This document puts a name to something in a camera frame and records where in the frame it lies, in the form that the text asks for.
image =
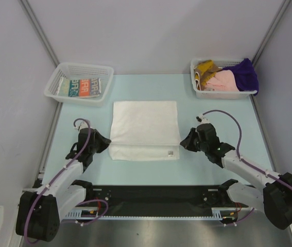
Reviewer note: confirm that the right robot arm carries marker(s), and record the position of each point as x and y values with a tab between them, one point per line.
268	191

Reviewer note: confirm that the left aluminium corner post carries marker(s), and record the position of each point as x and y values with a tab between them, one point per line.
32	18

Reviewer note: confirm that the white towel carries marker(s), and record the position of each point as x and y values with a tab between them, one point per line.
145	131

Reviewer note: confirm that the colourful rabbit print towel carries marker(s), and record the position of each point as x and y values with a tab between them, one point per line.
79	88

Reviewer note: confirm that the grey cable duct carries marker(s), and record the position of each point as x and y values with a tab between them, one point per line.
206	214

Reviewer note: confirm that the aluminium corner post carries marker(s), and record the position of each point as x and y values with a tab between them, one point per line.
271	30
32	18

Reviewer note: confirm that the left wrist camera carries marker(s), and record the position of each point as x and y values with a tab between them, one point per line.
82	125

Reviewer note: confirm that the right aluminium corner post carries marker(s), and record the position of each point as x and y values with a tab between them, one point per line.
271	30

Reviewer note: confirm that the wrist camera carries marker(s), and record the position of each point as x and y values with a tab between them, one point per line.
82	125
202	120

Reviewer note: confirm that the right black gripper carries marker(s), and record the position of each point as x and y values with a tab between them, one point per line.
191	141

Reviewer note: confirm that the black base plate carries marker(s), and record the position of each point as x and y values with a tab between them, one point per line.
187	198

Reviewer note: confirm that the pink towel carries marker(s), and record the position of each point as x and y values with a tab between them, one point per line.
223	81

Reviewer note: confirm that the white basket with towels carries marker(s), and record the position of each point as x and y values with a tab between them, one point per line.
217	94

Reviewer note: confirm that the purple towel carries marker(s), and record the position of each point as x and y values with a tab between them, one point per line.
245	76

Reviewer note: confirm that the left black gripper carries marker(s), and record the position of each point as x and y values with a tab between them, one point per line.
104	142

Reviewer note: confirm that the empty white plastic basket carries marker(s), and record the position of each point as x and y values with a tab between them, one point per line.
80	71

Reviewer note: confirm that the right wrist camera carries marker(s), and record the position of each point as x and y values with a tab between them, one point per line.
202	120

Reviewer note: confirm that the yellow patterned towel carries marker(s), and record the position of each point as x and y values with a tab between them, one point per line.
203	72

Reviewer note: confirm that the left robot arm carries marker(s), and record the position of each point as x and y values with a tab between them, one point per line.
41	211

